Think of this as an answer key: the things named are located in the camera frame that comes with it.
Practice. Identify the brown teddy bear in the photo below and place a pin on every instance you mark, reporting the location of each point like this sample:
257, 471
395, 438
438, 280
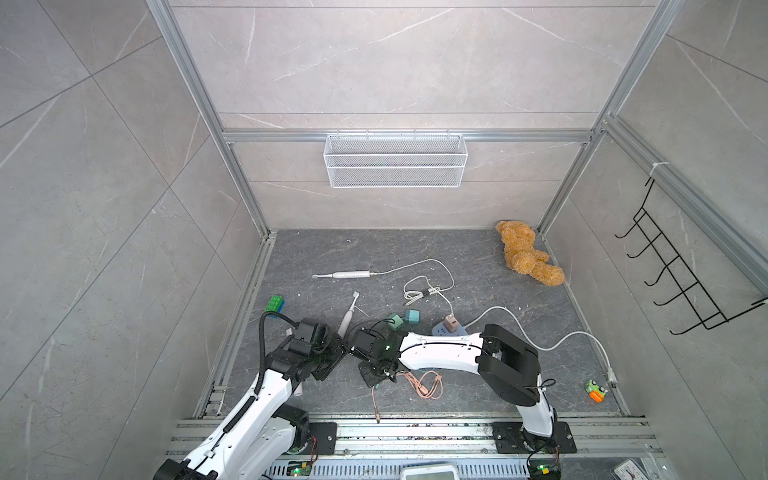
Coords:
522, 257

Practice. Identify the green toy block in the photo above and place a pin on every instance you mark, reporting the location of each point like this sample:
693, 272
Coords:
275, 305

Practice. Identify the green charger plug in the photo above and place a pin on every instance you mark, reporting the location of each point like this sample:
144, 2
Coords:
395, 322

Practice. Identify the blue power strip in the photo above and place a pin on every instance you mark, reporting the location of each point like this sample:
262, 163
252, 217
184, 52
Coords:
442, 329

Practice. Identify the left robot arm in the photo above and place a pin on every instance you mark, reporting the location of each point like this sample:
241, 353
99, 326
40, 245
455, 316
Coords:
263, 426

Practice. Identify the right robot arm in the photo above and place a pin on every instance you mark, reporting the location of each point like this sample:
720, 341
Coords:
507, 364

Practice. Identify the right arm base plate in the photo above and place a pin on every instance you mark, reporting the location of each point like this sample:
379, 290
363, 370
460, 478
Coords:
512, 438

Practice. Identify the teal charger plug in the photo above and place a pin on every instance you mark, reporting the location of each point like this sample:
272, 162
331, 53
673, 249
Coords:
412, 317

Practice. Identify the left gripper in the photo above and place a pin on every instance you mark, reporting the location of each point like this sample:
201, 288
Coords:
339, 348

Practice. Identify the pink charger plug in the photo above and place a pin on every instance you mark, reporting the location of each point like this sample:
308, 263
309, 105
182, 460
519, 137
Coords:
451, 324

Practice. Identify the orange green toy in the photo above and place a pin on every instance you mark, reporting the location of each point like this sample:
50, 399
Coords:
595, 391

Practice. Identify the black wall hook rack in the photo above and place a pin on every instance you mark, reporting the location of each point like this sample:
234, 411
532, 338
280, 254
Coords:
685, 282

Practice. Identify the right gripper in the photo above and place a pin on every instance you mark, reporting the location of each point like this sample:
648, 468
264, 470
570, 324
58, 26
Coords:
370, 380

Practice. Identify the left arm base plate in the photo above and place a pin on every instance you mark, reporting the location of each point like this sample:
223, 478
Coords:
316, 438

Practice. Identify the white wire mesh basket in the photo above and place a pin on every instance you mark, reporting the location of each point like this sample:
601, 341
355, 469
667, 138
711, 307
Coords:
395, 160

